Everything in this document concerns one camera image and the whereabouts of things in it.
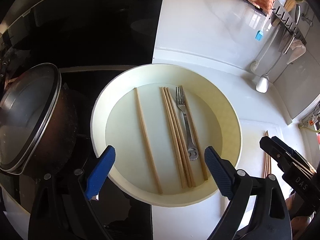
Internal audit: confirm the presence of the black induction cooktop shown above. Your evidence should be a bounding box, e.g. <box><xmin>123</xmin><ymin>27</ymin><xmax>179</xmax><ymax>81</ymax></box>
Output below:
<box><xmin>1</xmin><ymin>0</ymin><xmax>162</xmax><ymax>239</ymax></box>

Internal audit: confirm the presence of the steel spatula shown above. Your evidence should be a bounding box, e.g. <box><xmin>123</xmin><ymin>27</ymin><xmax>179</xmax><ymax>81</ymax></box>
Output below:
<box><xmin>255</xmin><ymin>33</ymin><xmax>296</xmax><ymax>93</ymax></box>

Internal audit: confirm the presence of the white hanging rag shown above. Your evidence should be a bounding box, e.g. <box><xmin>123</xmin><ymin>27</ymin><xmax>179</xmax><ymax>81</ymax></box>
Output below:
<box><xmin>286</xmin><ymin>39</ymin><xmax>306</xmax><ymax>64</ymax></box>

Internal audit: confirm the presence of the person's right hand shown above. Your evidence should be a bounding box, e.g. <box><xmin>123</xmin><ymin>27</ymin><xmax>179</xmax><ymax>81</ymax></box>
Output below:
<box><xmin>285</xmin><ymin>192</ymin><xmax>312</xmax><ymax>239</ymax></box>

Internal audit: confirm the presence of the white plastic cutting board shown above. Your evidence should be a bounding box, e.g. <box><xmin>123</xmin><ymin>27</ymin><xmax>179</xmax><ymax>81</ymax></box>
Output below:
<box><xmin>237</xmin><ymin>119</ymin><xmax>304</xmax><ymax>230</ymax></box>

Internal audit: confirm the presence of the wooden chopstick in basin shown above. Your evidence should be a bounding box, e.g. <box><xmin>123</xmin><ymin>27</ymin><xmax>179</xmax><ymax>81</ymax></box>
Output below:
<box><xmin>134</xmin><ymin>88</ymin><xmax>163</xmax><ymax>194</ymax></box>

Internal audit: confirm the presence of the white round basin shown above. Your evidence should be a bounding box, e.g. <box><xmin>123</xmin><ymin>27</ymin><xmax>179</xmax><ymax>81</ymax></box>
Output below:
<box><xmin>91</xmin><ymin>64</ymin><xmax>242</xmax><ymax>207</ymax></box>

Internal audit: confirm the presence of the gas valve with red knob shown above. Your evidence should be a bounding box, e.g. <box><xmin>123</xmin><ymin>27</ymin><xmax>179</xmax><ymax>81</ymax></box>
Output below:
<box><xmin>302</xmin><ymin>115</ymin><xmax>319</xmax><ymax>128</ymax></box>

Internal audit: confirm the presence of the blue silicone basting brush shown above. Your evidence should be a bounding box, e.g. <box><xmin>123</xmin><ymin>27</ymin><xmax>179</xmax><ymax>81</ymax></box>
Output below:
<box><xmin>255</xmin><ymin>12</ymin><xmax>272</xmax><ymax>41</ymax></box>

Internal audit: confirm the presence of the dark pot with glass lid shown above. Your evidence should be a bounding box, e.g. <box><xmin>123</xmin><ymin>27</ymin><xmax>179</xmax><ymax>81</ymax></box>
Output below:
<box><xmin>1</xmin><ymin>63</ymin><xmax>76</xmax><ymax>175</ymax></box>

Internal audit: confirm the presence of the black wall utensil rack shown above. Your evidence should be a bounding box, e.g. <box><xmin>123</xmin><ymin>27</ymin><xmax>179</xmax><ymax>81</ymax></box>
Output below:
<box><xmin>212</xmin><ymin>0</ymin><xmax>307</xmax><ymax>46</ymax></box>

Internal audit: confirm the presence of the yellow gas hose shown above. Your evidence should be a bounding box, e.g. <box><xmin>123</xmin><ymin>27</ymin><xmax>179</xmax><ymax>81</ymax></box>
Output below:
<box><xmin>299</xmin><ymin>122</ymin><xmax>320</xmax><ymax>133</ymax></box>

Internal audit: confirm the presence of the wooden handled utensil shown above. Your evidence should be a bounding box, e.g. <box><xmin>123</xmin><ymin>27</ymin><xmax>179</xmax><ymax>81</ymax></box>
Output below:
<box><xmin>271</xmin><ymin>0</ymin><xmax>296</xmax><ymax>27</ymax></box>

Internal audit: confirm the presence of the metal fork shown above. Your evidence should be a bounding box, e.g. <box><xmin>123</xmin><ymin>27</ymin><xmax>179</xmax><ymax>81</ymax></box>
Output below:
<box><xmin>175</xmin><ymin>86</ymin><xmax>199</xmax><ymax>160</ymax></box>

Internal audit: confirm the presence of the white bottle brush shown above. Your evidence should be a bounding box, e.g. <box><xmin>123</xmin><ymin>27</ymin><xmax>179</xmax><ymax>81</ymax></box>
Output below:
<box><xmin>250</xmin><ymin>24</ymin><xmax>280</xmax><ymax>73</ymax></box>

